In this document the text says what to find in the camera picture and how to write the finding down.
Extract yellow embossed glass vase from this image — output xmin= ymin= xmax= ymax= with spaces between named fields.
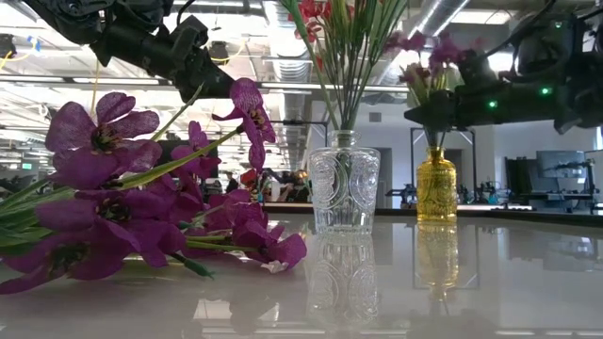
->
xmin=415 ymin=146 xmax=459 ymax=224

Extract black aluminium table frame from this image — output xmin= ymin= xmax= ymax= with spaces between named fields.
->
xmin=261 ymin=201 xmax=603 ymax=229

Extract clear embossed glass vase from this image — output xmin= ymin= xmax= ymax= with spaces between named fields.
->
xmin=307 ymin=129 xmax=383 ymax=237

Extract grey desk monitor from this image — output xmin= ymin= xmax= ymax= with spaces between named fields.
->
xmin=535 ymin=150 xmax=588 ymax=181

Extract person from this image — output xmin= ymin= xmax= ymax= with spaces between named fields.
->
xmin=277 ymin=169 xmax=313 ymax=204

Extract red flower bunch thin stems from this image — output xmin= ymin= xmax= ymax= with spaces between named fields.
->
xmin=286 ymin=0 xmax=411 ymax=142

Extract dark red rose stem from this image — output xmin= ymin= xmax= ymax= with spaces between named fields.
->
xmin=280 ymin=0 xmax=342 ymax=133

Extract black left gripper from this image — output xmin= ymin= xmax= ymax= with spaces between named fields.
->
xmin=169 ymin=15 xmax=236 ymax=103

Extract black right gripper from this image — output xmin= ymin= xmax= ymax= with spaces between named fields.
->
xmin=403 ymin=81 xmax=525 ymax=134

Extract silver ceiling duct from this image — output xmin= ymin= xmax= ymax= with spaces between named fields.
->
xmin=376 ymin=0 xmax=473 ymax=86

